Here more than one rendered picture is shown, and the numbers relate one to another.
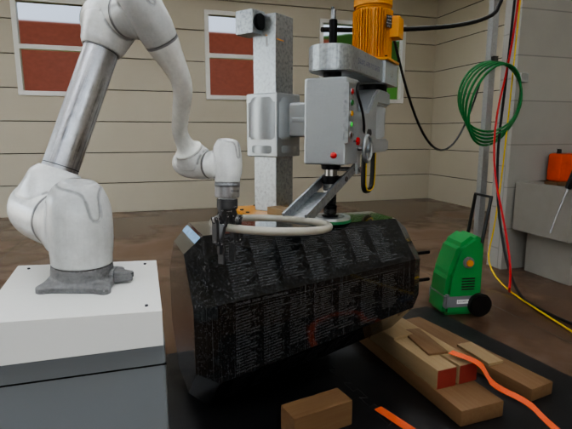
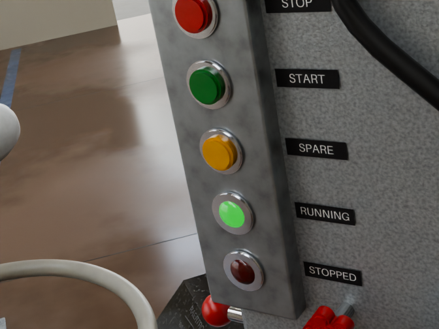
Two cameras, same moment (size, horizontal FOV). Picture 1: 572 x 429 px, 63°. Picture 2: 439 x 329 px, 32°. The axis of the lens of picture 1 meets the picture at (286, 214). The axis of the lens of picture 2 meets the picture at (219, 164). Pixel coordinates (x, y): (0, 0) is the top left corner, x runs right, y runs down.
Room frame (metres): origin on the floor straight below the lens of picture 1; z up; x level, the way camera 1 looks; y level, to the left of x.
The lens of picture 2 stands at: (2.37, -0.81, 1.61)
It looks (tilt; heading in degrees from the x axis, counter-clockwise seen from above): 24 degrees down; 100
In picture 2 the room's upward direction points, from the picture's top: 11 degrees counter-clockwise
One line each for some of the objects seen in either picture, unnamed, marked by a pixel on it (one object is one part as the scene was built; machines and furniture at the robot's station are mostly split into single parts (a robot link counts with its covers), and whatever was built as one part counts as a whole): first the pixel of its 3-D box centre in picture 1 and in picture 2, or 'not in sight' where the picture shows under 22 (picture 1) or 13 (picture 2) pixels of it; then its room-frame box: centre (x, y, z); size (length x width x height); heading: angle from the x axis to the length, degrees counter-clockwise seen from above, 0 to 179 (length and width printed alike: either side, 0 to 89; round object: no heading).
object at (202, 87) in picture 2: not in sight; (207, 85); (2.28, -0.32, 1.45); 0.03 x 0.01 x 0.03; 153
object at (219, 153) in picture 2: not in sight; (219, 152); (2.28, -0.32, 1.40); 0.03 x 0.01 x 0.03; 153
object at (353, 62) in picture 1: (355, 71); not in sight; (2.72, -0.39, 1.64); 0.96 x 0.25 x 0.17; 153
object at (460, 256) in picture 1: (460, 253); not in sight; (3.34, -1.28, 0.43); 0.35 x 0.35 x 0.87; 9
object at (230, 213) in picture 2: not in sight; (233, 213); (2.29, -0.31, 1.35); 0.02 x 0.01 x 0.02; 153
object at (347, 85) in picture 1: (348, 113); (231, 143); (2.29, -0.30, 1.40); 0.08 x 0.03 x 0.28; 153
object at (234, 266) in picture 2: not in sight; (243, 270); (2.29, -0.31, 1.30); 0.02 x 0.01 x 0.02; 153
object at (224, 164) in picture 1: (224, 160); not in sight; (1.68, 0.22, 1.21); 0.13 x 0.11 x 0.16; 58
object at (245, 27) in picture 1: (250, 23); not in sight; (3.17, 0.23, 2.00); 0.20 x 0.18 x 0.15; 24
